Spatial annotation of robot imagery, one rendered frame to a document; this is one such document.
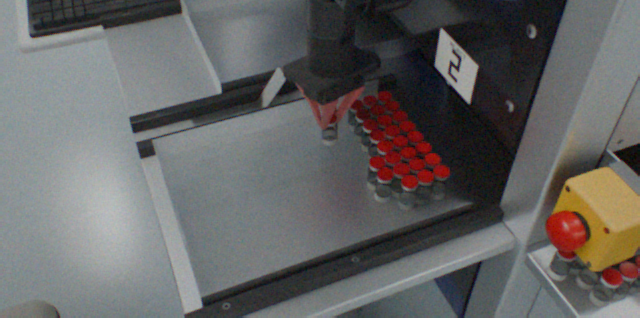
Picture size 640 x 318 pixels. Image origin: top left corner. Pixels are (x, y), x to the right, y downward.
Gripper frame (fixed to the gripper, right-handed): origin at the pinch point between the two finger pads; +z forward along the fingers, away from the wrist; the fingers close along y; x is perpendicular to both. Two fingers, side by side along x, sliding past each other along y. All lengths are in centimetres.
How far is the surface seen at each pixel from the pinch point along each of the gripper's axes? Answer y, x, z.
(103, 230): -19, 83, 95
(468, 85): 12.6, -11.7, -7.2
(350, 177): -0.5, -5.7, 6.2
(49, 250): -35, 85, 95
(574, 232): 4.2, -33.1, -6.7
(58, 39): -17, 62, 14
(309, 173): -4.5, -1.7, 6.3
